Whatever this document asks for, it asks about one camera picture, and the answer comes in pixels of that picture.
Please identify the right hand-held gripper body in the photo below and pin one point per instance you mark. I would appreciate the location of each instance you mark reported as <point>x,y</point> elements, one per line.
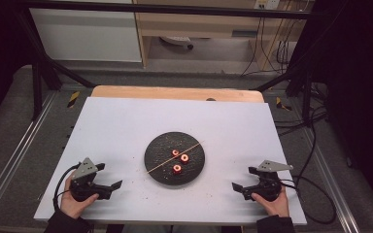
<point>267,186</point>

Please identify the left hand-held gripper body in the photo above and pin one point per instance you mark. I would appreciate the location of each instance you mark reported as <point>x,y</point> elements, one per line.
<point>83,189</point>

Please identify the thin wooden skewer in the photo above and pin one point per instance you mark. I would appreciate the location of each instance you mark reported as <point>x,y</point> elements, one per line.
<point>162,164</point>

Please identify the round black plate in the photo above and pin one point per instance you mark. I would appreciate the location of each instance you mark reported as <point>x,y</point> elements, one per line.
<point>162,161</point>

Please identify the person's left hand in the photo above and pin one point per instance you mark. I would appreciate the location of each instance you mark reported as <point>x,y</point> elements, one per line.
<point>73,207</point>

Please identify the person's right hand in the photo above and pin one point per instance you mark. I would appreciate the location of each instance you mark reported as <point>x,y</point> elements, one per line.
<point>277,207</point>

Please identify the white board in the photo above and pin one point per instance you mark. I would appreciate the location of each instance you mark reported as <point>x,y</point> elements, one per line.
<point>116,129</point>

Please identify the wooden table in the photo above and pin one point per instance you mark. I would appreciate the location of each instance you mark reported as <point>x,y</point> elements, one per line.
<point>162,92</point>

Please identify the white cabinet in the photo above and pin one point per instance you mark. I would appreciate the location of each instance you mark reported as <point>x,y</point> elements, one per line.
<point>87,35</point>

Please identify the white chair base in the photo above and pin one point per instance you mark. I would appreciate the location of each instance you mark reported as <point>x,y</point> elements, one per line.
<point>176,40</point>

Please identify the light wooden desk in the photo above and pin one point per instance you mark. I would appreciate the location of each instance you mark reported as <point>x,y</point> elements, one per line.
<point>187,27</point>

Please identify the white power strip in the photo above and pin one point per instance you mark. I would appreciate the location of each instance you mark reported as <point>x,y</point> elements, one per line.
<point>267,4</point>

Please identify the aluminium floor rail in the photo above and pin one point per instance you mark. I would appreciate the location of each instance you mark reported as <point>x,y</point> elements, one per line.
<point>333,181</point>
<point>16,152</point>

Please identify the black metal frame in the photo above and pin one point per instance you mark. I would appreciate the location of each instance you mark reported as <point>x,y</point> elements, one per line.
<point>175,10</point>

